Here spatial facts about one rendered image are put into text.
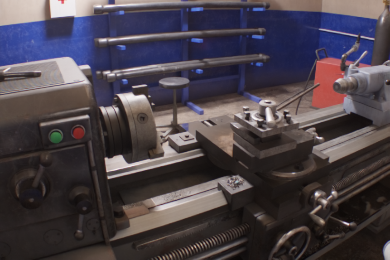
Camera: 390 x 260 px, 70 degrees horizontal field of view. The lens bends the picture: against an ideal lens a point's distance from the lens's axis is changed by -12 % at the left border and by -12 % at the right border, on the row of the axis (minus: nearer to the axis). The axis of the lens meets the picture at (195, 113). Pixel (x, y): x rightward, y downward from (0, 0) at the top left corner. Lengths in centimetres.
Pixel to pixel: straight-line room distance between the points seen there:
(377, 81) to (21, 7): 365
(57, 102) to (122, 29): 342
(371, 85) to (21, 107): 176
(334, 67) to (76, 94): 363
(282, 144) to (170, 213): 45
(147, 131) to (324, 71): 339
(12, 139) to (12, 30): 327
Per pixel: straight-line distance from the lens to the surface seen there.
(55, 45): 406
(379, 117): 208
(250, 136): 108
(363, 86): 195
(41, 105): 81
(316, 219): 113
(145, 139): 104
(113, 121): 105
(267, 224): 115
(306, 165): 123
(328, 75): 419
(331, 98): 424
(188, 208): 114
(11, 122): 80
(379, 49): 409
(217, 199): 118
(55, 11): 390
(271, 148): 107
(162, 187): 144
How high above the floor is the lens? 154
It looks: 21 degrees down
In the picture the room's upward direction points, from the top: straight up
